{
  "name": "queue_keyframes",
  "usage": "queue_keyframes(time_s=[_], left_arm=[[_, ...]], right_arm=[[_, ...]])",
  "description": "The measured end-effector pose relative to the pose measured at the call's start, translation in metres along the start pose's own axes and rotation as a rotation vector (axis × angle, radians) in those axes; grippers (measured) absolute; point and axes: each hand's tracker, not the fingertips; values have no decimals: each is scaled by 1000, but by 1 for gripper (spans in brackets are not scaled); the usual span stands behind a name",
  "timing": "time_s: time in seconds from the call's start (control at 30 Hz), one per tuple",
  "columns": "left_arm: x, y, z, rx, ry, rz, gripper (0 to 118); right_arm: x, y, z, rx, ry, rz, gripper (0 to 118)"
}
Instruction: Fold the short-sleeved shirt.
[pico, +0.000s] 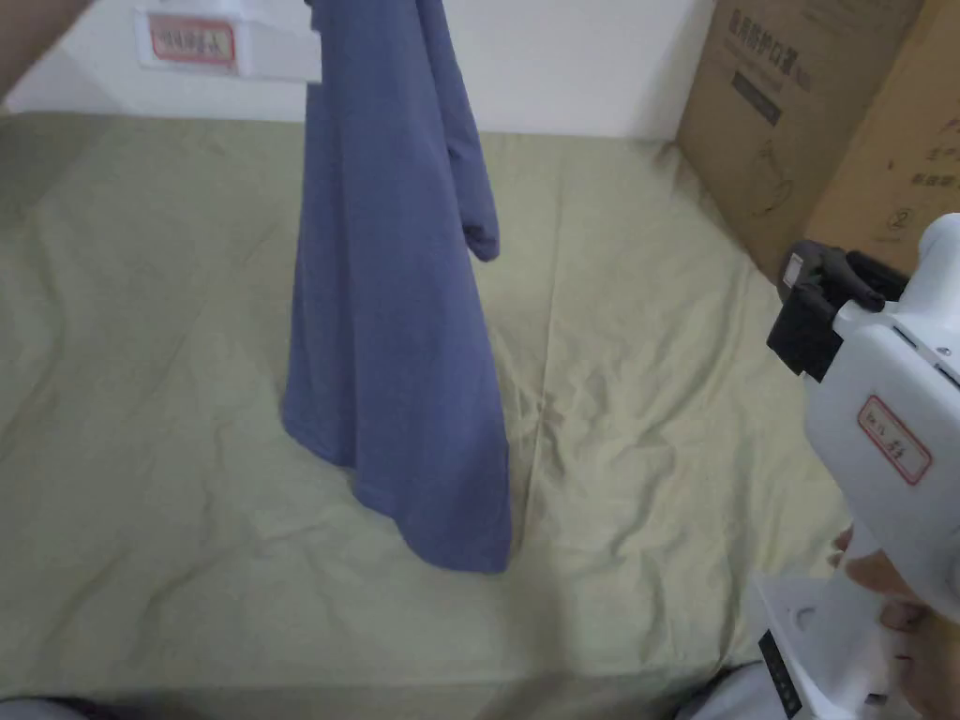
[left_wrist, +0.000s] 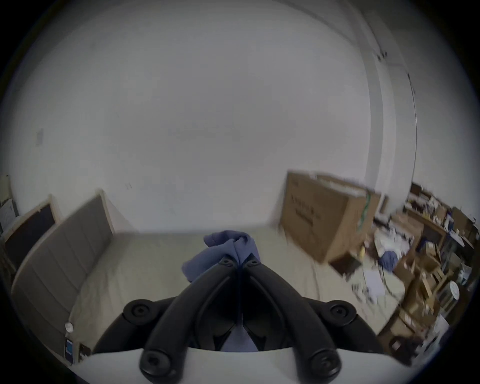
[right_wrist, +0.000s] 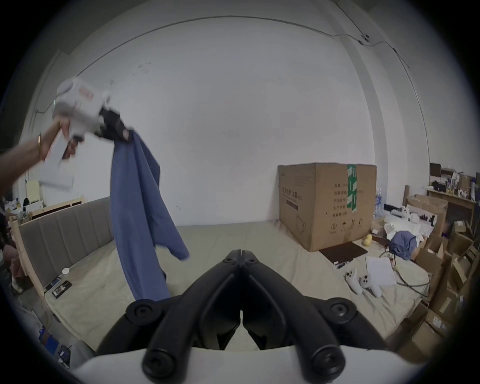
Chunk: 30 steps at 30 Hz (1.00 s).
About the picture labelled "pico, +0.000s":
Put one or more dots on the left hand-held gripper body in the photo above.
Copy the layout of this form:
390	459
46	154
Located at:
270	52

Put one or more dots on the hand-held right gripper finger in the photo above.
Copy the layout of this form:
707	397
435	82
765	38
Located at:
874	285
811	271

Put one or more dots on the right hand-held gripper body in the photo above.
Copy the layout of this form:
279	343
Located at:
870	390

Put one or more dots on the dark blue shirt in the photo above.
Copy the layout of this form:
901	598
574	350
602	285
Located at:
390	315

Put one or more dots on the person's left forearm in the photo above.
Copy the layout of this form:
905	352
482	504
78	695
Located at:
22	37

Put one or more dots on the person's right hand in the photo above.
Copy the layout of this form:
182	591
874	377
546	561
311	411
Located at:
881	585

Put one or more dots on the brown cardboard carton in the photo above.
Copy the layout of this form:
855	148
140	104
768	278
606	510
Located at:
900	150
757	127

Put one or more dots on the bed with pale green sheet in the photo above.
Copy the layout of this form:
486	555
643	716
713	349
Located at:
150	420

